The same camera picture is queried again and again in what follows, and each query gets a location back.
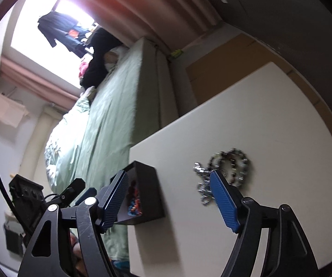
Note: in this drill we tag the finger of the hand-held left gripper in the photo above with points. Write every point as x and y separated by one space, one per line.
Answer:
88 194
73 190

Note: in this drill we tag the green quilt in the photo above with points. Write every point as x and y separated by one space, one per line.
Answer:
65 138

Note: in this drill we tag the white pillow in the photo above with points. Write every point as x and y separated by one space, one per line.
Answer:
115 57

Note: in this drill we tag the wide pink curtain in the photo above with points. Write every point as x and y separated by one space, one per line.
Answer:
143 3

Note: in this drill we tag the small green packet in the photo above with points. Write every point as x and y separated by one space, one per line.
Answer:
175 54

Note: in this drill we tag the white square table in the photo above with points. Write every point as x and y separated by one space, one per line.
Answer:
226 54

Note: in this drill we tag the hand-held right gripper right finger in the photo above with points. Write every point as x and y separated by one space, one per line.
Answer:
223 205

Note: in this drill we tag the pink cloth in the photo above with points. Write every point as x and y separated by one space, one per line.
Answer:
83 69

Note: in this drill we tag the hanging beige cloth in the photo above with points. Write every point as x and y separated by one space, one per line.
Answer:
5 108

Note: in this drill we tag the black garment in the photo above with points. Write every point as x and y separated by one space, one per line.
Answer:
99 54

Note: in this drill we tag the dark wardrobe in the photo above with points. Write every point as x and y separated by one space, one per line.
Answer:
284 11

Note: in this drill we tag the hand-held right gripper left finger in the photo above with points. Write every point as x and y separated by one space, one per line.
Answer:
114 199

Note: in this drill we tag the hanging dark clothes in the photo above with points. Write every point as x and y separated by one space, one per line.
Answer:
59 28

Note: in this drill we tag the black jewelry box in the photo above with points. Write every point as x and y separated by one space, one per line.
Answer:
151 196

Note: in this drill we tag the narrow pink curtain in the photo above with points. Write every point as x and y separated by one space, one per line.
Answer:
39 80

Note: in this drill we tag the black pouch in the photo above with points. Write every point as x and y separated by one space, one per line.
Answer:
14 239

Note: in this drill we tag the bed with green sheet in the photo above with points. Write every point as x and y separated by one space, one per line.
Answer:
119 98

